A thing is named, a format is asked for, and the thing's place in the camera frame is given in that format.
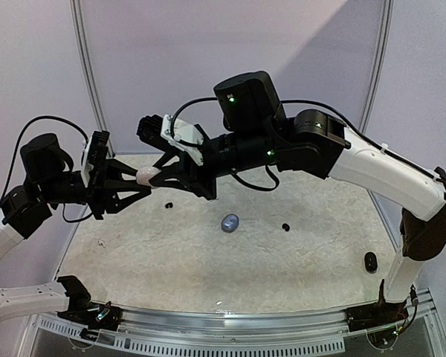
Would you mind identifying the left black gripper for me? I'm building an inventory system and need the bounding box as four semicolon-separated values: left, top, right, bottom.
39;153;151;219

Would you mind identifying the white round charging case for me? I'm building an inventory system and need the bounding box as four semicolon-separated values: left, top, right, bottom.
135;166;161;187

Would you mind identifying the purple earbud charging case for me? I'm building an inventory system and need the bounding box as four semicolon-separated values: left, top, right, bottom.
221;213;239;233

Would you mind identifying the black oval charging case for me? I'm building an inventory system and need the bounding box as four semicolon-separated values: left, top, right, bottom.
363;251;378;274

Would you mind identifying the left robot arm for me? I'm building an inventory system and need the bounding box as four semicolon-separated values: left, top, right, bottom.
0;131;151;331

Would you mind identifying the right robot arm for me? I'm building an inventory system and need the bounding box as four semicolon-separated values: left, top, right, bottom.
139;71;446;324

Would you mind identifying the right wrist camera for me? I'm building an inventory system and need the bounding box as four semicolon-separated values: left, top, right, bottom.
137;115;207;166

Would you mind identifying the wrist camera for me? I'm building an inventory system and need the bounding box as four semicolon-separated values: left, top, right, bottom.
137;115;207;166
80;130;110;187

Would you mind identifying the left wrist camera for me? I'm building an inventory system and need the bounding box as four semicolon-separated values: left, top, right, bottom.
80;130;110;187

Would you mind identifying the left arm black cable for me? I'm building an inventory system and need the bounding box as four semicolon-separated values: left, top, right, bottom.
0;115;88;228

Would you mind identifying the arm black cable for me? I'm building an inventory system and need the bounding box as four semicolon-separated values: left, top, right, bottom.
282;98;365;131
0;115;88;228

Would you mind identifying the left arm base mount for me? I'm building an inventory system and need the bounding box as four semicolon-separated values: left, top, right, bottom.
57;301;123;332

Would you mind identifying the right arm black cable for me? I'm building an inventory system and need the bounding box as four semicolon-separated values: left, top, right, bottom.
282;98;365;131

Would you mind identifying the aluminium front rail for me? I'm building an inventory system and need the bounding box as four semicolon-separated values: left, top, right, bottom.
20;289;446;356

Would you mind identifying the left aluminium frame post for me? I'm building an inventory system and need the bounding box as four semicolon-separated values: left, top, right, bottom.
69;0;115;157

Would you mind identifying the aluminium frame post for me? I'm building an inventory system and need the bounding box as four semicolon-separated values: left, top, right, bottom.
358;0;393;133
69;0;115;157

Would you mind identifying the right aluminium frame post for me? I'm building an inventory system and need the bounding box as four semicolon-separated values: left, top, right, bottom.
358;0;393;133

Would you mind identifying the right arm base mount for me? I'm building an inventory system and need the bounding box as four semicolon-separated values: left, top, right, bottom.
344;294;408;332

